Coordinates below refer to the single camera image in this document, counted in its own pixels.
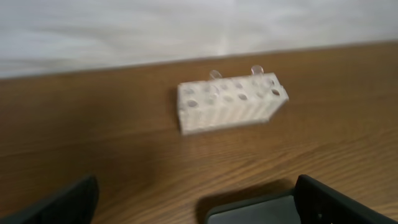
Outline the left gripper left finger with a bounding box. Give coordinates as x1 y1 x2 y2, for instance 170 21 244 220
0 174 100 224

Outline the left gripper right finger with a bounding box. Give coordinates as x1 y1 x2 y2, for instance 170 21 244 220
294 174 398 224

